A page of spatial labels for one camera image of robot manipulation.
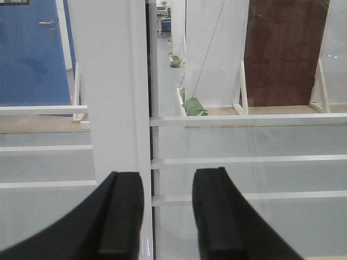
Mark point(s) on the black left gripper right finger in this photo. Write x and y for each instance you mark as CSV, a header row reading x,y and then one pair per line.
x,y
228,226

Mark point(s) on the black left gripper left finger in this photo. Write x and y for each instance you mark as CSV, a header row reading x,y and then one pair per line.
x,y
106,225

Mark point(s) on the white framed sliding glass door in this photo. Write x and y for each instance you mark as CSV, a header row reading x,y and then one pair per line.
x,y
46,175

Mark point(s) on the white fixed glass door panel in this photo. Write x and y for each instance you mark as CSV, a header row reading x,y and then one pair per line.
x,y
289,162

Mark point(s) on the blue door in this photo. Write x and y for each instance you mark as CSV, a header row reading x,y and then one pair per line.
x,y
33,68

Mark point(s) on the brown wooden door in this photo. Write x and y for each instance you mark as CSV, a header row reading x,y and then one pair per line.
x,y
283,43

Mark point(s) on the green sandbag with yellow stripe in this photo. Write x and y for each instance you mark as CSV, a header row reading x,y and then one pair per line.
x,y
193,107

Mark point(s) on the far green sandbag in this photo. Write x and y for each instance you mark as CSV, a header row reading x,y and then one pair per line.
x,y
176,61

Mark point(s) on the white partition panel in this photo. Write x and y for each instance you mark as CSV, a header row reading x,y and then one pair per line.
x,y
215,43

